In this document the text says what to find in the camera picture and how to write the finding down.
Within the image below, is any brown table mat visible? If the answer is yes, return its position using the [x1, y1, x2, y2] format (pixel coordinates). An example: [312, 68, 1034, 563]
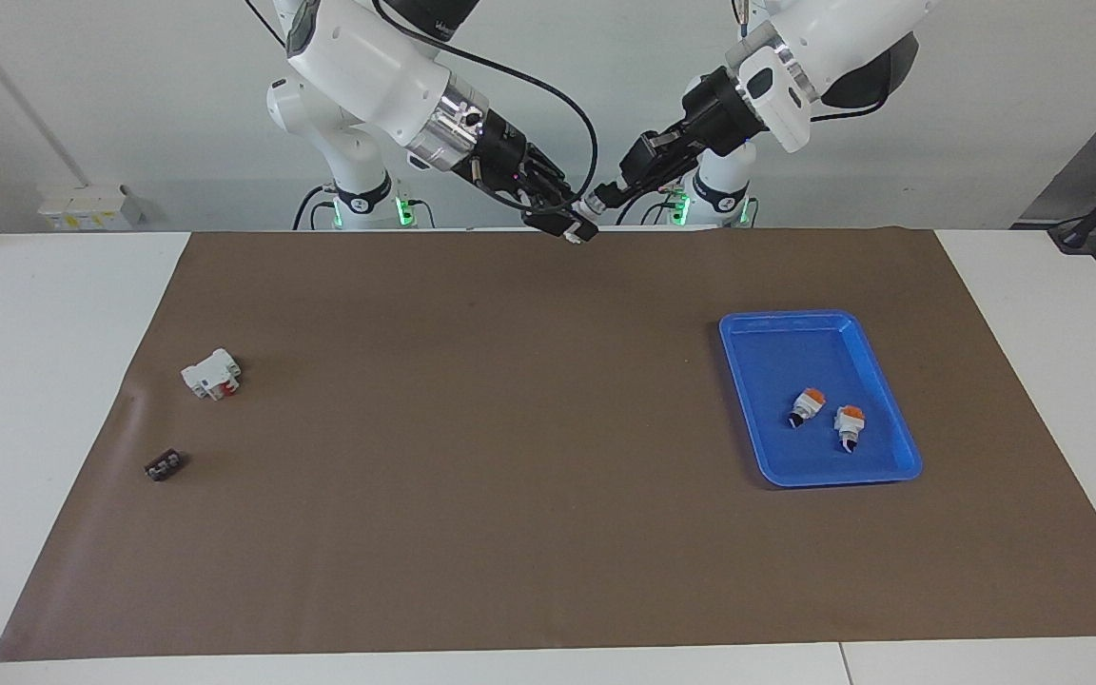
[0, 228, 1096, 662]

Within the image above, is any grey selector switch orange base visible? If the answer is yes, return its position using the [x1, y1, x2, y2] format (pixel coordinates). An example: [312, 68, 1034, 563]
[788, 387, 827, 429]
[834, 404, 866, 455]

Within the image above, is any black right base cable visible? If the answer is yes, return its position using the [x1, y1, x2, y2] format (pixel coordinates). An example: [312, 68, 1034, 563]
[293, 186, 335, 231]

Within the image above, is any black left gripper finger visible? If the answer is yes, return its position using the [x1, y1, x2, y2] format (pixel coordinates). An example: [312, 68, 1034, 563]
[616, 152, 692, 206]
[640, 130, 696, 172]

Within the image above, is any black base cable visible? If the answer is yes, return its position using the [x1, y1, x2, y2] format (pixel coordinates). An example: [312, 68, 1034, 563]
[293, 186, 335, 231]
[615, 186, 692, 227]

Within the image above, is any white circuit breaker red lever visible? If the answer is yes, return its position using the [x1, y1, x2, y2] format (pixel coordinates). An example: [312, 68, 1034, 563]
[181, 348, 243, 401]

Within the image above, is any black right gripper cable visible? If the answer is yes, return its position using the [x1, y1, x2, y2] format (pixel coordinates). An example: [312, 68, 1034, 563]
[372, 0, 599, 212]

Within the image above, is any black left base cable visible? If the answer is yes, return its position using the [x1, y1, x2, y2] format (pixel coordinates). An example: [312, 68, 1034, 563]
[615, 186, 692, 227]

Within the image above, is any blue plastic tray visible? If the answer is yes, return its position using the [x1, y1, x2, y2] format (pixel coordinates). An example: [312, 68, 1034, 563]
[718, 309, 924, 489]

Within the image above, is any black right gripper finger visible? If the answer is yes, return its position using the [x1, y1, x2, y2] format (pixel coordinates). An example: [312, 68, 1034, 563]
[500, 190, 598, 245]
[519, 143, 576, 206]

